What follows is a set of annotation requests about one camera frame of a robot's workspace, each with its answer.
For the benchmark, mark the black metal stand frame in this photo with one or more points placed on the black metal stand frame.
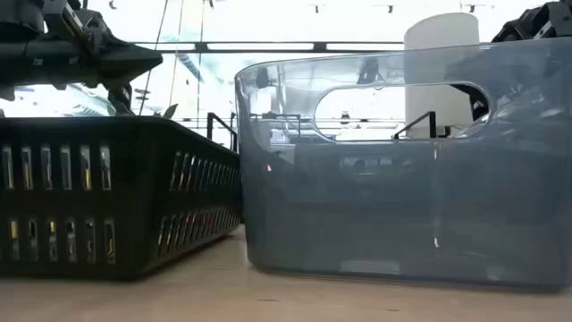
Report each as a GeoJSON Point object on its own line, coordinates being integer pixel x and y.
{"type": "Point", "coordinates": [432, 125]}

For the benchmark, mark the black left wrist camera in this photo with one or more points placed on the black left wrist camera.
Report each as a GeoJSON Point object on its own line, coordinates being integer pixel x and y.
{"type": "Point", "coordinates": [62, 15]}

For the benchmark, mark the green snake plant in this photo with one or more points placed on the green snake plant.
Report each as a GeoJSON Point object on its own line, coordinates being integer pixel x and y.
{"type": "Point", "coordinates": [170, 112]}

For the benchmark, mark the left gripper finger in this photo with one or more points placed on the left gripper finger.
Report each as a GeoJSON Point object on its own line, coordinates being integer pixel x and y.
{"type": "Point", "coordinates": [129, 62]}

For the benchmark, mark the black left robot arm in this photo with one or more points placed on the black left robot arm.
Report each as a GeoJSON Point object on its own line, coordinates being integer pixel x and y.
{"type": "Point", "coordinates": [27, 62]}

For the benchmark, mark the black slotted plastic basket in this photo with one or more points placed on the black slotted plastic basket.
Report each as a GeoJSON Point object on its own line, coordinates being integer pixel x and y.
{"type": "Point", "coordinates": [134, 201]}

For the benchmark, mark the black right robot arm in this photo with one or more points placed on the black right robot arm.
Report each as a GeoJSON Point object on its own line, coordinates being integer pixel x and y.
{"type": "Point", "coordinates": [556, 18]}

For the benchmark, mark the grey translucent plastic bin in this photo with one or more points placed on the grey translucent plastic bin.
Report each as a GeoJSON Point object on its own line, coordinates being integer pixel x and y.
{"type": "Point", "coordinates": [357, 201]}

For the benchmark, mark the white cylindrical bin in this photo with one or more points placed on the white cylindrical bin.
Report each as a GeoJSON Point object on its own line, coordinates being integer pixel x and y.
{"type": "Point", "coordinates": [440, 29]}

